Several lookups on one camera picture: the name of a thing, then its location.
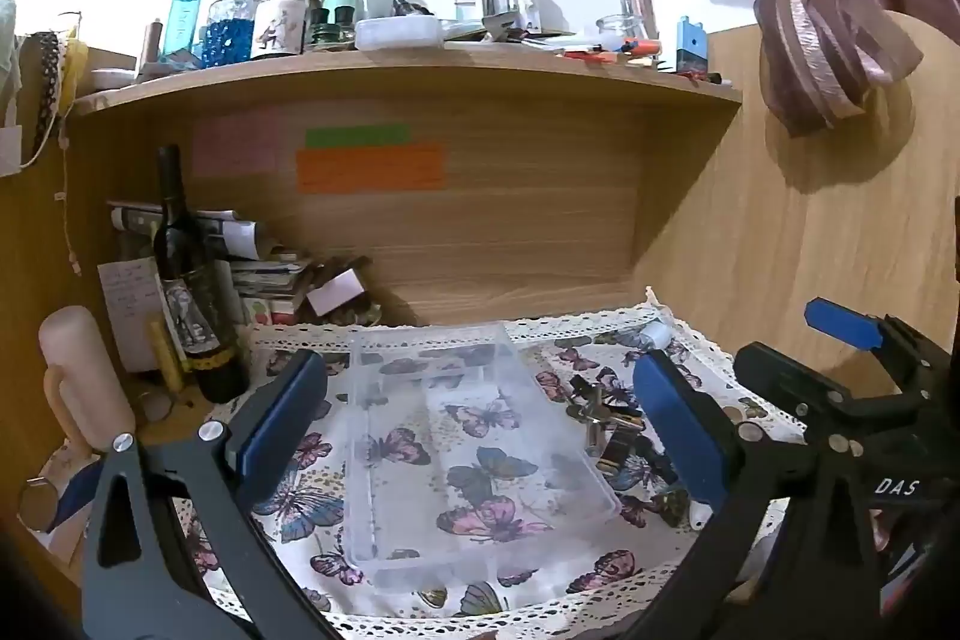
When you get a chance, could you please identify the small white cap bottle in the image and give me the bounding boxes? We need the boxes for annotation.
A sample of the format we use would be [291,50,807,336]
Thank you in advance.
[638,320,672,353]

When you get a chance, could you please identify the keys with ring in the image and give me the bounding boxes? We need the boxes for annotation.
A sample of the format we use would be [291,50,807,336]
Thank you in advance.
[568,375,679,486]

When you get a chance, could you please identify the clear plastic organizer bin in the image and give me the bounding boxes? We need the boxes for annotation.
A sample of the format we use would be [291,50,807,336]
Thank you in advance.
[343,323,620,591]

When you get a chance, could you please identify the butterfly print lace cloth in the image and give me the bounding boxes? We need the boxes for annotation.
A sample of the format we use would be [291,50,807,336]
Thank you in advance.
[175,286,809,640]

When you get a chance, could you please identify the yellow stick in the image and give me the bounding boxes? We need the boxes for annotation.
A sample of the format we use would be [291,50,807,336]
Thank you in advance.
[146,315,184,396]

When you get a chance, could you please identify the cream ceramic mug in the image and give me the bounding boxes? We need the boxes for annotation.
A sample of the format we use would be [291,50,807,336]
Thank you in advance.
[37,305,137,455]

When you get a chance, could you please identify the dark wine bottle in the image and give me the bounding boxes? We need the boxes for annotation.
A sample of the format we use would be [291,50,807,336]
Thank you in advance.
[153,145,249,404]

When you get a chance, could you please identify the white note paper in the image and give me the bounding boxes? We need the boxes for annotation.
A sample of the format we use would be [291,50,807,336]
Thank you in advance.
[98,257,167,374]

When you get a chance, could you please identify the stack of books and papers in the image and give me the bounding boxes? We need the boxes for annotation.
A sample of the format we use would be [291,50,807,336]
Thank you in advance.
[106,200,317,327]

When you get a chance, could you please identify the blue box on shelf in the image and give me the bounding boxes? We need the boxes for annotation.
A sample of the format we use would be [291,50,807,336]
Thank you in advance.
[675,16,708,76]

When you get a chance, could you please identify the small white pink box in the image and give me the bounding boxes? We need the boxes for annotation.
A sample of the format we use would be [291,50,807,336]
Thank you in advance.
[306,268,366,319]

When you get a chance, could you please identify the wooden shelf board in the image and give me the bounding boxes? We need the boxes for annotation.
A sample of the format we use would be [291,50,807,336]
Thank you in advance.
[73,44,742,117]

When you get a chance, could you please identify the pink sticky note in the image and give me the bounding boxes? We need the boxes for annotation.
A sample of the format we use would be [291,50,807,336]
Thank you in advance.
[192,110,283,179]

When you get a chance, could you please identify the orange sticky note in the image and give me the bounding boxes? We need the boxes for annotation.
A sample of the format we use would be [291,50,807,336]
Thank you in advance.
[296,143,446,195]

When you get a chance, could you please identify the green sticky note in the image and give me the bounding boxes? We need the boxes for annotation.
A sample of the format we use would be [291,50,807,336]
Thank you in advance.
[304,124,412,149]

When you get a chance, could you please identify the blue beads glass bottle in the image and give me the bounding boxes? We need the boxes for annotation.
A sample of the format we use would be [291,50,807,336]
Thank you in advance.
[200,0,257,68]

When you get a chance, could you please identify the teal liquid bottle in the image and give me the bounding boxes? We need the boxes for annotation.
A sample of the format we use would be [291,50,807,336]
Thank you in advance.
[160,0,202,58]

